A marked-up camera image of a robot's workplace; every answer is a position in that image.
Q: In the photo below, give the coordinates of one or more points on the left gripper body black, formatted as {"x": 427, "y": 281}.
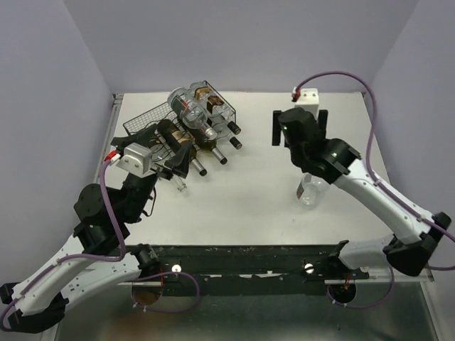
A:
{"x": 166, "y": 173}

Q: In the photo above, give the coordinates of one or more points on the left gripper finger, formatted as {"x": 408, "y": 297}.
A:
{"x": 142, "y": 137}
{"x": 179, "y": 164}

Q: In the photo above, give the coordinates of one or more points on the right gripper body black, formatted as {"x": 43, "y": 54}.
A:
{"x": 316, "y": 122}

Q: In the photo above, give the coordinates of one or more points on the black wire wine rack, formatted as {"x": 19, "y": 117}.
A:
{"x": 152, "y": 117}

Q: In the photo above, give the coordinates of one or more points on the olive green wine bottle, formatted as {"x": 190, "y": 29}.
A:
{"x": 208, "y": 145}

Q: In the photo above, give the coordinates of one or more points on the round clear bottle silver cap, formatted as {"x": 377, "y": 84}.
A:
{"x": 190, "y": 112}

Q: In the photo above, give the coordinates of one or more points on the clear square bottle black label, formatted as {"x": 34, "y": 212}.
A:
{"x": 228, "y": 129}

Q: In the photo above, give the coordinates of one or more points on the round clear flask bottle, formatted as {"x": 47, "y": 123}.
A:
{"x": 311, "y": 191}

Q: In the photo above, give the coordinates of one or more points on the square clear bottle dark cap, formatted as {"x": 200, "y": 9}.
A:
{"x": 211, "y": 100}

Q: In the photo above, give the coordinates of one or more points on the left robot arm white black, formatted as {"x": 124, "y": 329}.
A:
{"x": 95, "y": 256}

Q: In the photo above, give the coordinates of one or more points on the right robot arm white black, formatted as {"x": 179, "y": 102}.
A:
{"x": 416, "y": 232}

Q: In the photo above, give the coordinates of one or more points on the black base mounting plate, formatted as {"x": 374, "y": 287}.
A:
{"x": 184, "y": 271}

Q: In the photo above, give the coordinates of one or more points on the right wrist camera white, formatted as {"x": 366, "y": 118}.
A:
{"x": 307, "y": 99}

